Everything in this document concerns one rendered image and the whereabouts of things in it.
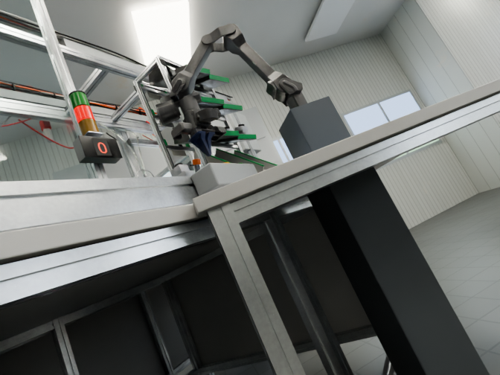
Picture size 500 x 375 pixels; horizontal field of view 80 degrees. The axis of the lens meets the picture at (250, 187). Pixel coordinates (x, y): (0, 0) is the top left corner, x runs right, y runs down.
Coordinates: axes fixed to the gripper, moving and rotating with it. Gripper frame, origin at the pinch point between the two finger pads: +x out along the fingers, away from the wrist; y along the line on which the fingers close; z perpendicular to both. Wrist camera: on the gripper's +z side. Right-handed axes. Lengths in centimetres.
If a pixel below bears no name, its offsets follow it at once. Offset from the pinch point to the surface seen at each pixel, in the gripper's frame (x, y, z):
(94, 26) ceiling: -239, 89, -160
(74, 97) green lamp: -30.0, -24.0, -21.8
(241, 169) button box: 14.2, -3.1, 11.7
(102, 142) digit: -13.0, -20.5, -20.8
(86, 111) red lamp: -24.4, -22.2, -20.9
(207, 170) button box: 14.3, -16.0, 12.1
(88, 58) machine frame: -98, 14, -69
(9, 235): 25, -57, 20
